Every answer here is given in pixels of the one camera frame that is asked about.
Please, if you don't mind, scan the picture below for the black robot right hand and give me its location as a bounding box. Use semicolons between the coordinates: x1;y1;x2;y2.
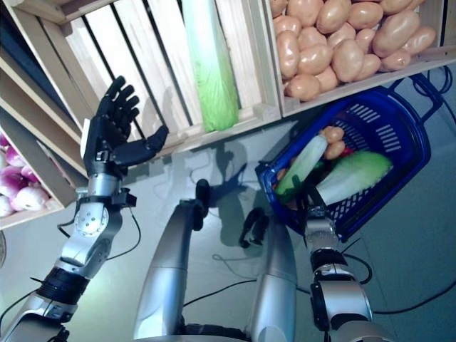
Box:
299;185;328;219

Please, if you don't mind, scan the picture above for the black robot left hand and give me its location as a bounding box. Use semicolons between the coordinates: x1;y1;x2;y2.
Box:
81;75;170;177

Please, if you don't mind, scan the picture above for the toy napa cabbage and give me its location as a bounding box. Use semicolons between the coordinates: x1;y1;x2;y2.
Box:
274;134;328;196
315;151;394;207
181;0;240;133

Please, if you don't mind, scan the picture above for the blue plastic shopping basket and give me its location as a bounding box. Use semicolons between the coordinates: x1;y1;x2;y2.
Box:
255;76;441;244

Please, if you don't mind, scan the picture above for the tan toy potato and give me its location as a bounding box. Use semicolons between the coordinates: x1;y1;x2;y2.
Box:
331;38;365;83
323;141;346;160
286;73;321;102
380;48;413;71
320;126;346;142
402;25;437;55
276;30;300;80
297;44;333;76
372;9;421;58

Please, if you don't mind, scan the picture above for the wooden framed display shelf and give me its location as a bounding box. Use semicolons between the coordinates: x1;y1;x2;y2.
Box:
0;0;93;222

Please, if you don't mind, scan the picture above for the purple white toy turnip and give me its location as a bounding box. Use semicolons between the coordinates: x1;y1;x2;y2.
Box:
3;145;26;167
0;195;15;217
10;187;49;211
0;165;29;190

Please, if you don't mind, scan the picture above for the wooden slat crate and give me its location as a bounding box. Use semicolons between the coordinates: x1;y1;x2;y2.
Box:
261;0;456;118
0;131;78;231
5;0;282;157

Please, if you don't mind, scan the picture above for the silver robot left leg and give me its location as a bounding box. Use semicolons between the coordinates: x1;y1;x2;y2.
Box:
133;179;211;341

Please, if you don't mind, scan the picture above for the dark robot waist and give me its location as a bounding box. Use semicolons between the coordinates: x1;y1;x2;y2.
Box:
176;322;252;342

